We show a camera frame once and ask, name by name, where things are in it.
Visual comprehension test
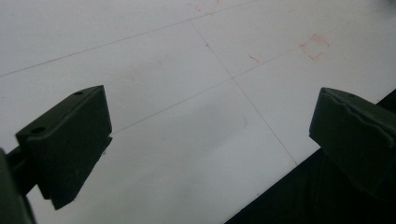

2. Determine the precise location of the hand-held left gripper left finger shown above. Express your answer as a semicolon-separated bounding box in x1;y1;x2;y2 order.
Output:
7;85;113;211

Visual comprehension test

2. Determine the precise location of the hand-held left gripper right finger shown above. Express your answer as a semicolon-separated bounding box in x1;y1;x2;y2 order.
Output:
308;87;396;200

